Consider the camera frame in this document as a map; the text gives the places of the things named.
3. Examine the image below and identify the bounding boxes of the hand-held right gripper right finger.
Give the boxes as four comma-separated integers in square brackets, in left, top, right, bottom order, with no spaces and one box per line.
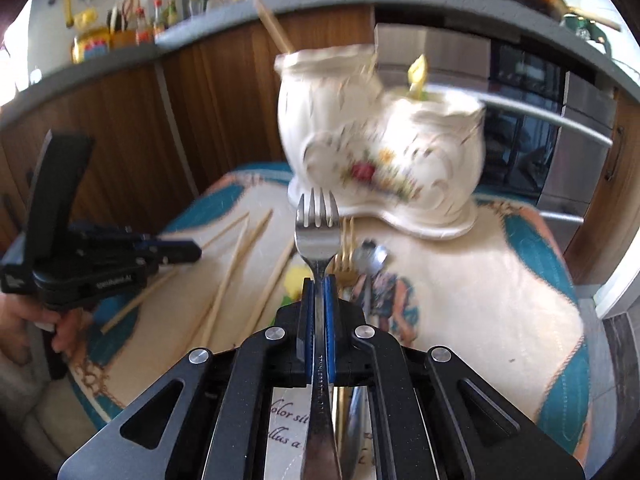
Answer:
[322,276,586,480]

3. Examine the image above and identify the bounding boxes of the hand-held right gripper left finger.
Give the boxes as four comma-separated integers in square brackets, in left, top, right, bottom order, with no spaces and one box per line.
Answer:
[57,277,317,480]

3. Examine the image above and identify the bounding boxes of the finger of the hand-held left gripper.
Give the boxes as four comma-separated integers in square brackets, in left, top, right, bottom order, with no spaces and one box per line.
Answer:
[135,252,202,273]
[127,233,202,256]

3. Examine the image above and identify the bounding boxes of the yellow green plastic utensil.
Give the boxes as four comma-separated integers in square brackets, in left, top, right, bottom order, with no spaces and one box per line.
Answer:
[281,266,312,307]
[407,54,430,102]

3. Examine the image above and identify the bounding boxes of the gold fork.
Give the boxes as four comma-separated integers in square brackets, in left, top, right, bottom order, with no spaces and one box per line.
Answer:
[331,216,357,461]

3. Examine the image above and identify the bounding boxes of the silver spoon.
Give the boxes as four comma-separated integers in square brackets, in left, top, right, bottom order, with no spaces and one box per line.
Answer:
[345,241,390,480]

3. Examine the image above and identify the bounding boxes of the silver fork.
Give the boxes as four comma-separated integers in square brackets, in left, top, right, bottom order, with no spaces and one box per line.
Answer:
[295,187,344,480]

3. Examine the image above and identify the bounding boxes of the white floral ceramic utensil holder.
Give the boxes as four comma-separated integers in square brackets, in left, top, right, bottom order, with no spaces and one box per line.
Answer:
[274,42,487,240]

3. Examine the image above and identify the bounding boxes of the person's left hand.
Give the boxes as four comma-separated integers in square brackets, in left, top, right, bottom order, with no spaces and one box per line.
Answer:
[0,292,94,357]

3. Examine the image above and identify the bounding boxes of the wooden base cabinet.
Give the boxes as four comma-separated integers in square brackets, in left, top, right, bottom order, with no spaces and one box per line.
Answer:
[0,7,377,257]
[562,86,640,290]

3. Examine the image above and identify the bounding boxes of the horse print quilted cloth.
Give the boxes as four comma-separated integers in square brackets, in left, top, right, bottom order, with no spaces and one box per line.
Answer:
[65,160,594,480]

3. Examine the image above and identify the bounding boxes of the yellow label jar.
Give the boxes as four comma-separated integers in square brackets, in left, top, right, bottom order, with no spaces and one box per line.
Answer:
[71,30,111,64]

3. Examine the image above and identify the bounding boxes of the wooden knife block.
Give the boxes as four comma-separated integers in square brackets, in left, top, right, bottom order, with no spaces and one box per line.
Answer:
[107,5,138,50]

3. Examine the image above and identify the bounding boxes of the grey speckled countertop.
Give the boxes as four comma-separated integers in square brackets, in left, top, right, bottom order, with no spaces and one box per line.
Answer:
[0,0,640,111]

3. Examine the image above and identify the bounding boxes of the stainless steel built-in oven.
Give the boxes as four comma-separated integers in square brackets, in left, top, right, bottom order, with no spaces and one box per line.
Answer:
[374,22,617,233]

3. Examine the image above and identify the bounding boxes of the green cutting board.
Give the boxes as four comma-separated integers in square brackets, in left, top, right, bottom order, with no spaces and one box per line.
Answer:
[560,12,612,56]

